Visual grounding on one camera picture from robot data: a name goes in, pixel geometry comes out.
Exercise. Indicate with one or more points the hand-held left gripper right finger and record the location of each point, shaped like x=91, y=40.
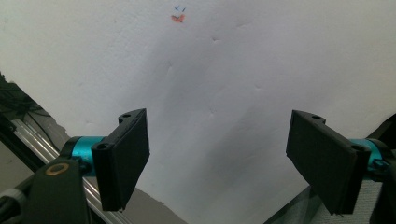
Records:
x=323, y=161

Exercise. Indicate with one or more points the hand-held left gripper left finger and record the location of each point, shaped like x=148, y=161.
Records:
x=123, y=158

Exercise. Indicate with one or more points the aluminium frame rail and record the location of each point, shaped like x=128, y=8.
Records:
x=33, y=140

